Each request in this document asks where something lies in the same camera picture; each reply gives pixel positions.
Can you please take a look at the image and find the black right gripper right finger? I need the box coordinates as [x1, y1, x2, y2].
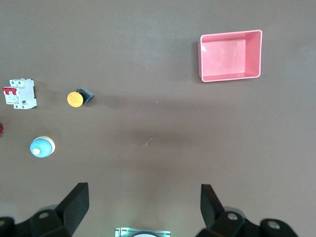
[196, 184, 300, 237]

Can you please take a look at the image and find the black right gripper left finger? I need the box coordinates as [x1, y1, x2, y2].
[0, 182, 90, 237]

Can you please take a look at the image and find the yellow push button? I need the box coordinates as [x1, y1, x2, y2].
[67, 87, 95, 108]

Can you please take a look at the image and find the blue dome bell cream base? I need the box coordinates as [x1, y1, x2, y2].
[30, 135, 56, 158]

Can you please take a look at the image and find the pink plastic box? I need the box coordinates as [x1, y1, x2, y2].
[197, 29, 263, 83]

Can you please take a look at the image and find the white circuit breaker red switch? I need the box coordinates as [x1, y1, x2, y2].
[1, 78, 38, 110]

